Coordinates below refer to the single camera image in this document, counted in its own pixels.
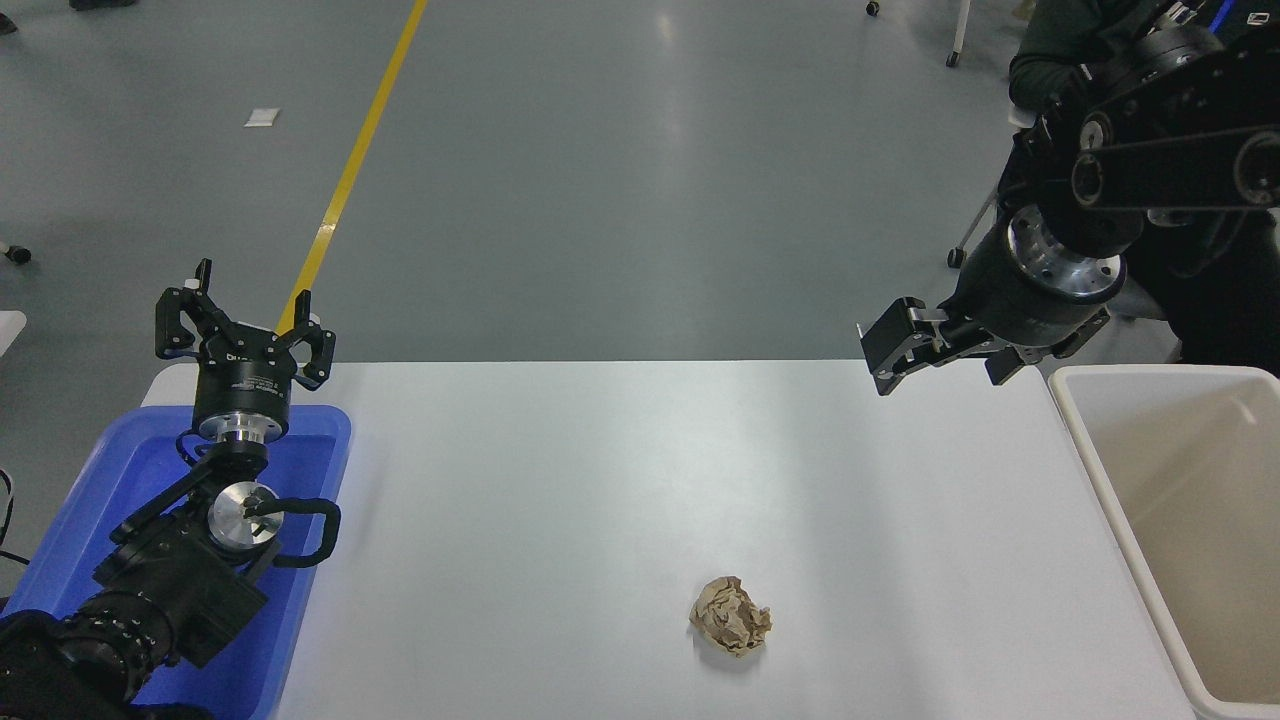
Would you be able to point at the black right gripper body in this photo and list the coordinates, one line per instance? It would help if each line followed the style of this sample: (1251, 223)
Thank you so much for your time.
(1020, 310)

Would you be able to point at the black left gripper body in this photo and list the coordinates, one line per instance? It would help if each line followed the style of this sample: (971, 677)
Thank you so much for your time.
(243, 385)

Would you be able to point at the tan paper ball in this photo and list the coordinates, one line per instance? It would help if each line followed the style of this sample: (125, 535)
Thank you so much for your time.
(730, 615)

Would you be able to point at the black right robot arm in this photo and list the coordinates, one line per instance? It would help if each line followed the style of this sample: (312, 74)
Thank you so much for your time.
(1180, 150)

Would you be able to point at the blue plastic tray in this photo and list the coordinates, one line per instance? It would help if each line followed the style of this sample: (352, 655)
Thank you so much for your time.
(120, 470)

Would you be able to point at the white furniture corner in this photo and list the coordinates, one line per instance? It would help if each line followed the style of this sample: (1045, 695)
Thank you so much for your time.
(10, 330)

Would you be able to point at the black caster wheel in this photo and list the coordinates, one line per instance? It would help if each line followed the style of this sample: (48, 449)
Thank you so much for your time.
(17, 254)

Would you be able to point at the white paper scrap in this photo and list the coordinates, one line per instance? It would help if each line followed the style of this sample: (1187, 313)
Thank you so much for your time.
(262, 117)

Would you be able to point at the large pale bin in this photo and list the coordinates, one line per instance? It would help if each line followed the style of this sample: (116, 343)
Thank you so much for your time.
(1190, 480)

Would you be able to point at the person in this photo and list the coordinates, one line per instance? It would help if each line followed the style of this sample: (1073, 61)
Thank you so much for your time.
(1045, 40)

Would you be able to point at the white rolling chair base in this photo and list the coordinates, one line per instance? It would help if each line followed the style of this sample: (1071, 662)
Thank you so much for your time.
(958, 35)

